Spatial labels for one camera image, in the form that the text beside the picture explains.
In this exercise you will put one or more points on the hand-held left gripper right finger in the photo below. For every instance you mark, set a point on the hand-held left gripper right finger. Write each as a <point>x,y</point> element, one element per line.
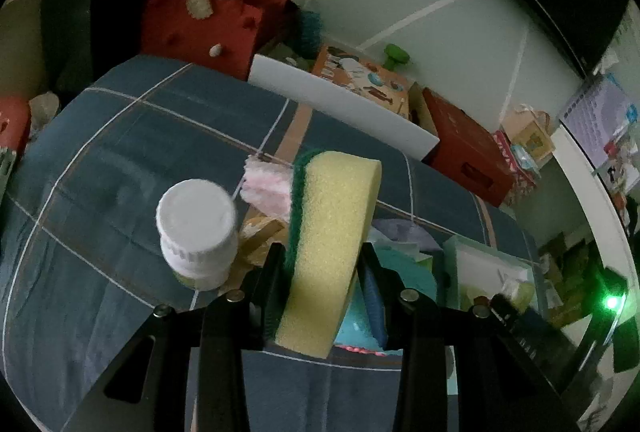
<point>377,312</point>

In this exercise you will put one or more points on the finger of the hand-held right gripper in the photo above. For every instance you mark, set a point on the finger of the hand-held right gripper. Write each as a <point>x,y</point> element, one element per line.
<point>515,319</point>

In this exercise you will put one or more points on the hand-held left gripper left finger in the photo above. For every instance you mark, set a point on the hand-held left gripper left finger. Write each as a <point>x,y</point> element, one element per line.
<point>272,292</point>

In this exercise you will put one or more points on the mint green tray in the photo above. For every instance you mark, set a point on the mint green tray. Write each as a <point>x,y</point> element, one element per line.
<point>480,262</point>

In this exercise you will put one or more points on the yellow sponge with green scourer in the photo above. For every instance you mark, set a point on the yellow sponge with green scourer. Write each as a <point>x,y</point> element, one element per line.
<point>330,237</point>

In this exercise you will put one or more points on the teal toy box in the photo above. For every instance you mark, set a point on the teal toy box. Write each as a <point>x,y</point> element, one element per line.
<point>415,267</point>

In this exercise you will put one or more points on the white plastic bag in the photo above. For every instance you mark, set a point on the white plastic bag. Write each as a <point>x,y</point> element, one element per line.
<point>405,234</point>

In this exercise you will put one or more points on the pink white fuzzy cloth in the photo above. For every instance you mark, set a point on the pink white fuzzy cloth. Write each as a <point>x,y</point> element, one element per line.
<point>265,189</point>

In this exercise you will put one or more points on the white bottle with green label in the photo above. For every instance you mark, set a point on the white bottle with green label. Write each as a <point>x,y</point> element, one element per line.
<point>195,222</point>

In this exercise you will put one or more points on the patterned gift basket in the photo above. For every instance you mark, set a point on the patterned gift basket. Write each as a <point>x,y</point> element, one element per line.
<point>525,146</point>

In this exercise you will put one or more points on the red crate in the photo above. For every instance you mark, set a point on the red crate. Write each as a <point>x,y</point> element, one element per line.
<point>465,136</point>

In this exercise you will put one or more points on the white chair back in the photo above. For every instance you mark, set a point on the white chair back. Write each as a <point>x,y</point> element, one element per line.
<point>340,101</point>

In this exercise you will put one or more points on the orange toy carton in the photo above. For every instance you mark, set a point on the orange toy carton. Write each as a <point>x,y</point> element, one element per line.
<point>360,76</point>

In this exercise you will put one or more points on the green knob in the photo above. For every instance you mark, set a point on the green knob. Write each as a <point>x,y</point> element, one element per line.
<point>396,55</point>

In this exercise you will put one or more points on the red tote bag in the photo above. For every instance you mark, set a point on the red tote bag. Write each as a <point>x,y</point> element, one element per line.
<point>200,26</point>

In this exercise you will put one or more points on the black appliance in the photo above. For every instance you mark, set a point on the black appliance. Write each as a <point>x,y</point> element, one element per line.
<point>70,36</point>

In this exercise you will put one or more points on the wall calendar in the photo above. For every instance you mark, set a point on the wall calendar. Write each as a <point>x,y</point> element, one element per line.
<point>595,121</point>

